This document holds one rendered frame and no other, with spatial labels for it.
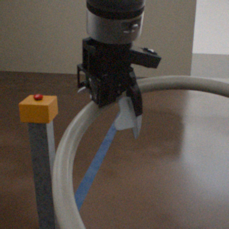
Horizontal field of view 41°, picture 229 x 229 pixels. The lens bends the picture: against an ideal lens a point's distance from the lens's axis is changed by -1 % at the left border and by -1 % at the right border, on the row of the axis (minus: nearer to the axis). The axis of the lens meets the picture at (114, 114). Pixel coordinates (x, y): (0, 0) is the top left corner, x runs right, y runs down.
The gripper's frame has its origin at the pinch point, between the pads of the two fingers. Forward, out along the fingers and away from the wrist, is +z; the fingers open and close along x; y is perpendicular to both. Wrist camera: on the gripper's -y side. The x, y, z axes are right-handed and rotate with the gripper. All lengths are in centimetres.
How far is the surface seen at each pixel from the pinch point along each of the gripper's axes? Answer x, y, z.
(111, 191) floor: -66, -64, 169
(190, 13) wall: -285, -424, 189
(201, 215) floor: -4, -97, 154
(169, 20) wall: -308, -397, 207
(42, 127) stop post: -47, -4, 44
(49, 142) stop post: -44, -5, 52
